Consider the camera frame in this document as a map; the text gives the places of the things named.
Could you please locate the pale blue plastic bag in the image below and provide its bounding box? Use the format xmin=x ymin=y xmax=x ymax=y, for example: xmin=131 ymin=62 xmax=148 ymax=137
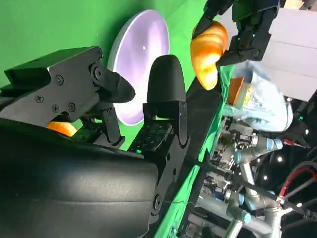
xmin=230 ymin=60 xmax=295 ymax=131

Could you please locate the lilac plate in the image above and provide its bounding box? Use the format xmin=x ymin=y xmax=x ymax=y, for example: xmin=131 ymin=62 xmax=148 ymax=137
xmin=106 ymin=9 xmax=171 ymax=126

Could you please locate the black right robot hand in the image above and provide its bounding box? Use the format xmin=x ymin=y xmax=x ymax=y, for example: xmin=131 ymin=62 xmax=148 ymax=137
xmin=0 ymin=46 xmax=189 ymax=238

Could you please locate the red cable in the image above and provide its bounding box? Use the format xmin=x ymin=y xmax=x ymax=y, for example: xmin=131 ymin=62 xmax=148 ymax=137
xmin=279 ymin=165 xmax=317 ymax=199

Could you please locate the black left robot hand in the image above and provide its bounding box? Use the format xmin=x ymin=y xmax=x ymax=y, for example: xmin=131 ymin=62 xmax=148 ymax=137
xmin=192 ymin=0 xmax=282 ymax=67

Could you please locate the green table cloth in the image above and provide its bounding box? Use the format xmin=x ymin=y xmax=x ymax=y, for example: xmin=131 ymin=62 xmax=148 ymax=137
xmin=0 ymin=0 xmax=236 ymax=238

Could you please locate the white box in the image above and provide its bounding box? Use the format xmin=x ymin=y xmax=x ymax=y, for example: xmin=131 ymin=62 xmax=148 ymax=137
xmin=262 ymin=0 xmax=317 ymax=102

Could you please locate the orange cardboard box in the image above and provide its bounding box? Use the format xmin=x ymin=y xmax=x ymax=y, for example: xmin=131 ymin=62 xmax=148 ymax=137
xmin=227 ymin=76 xmax=246 ymax=105

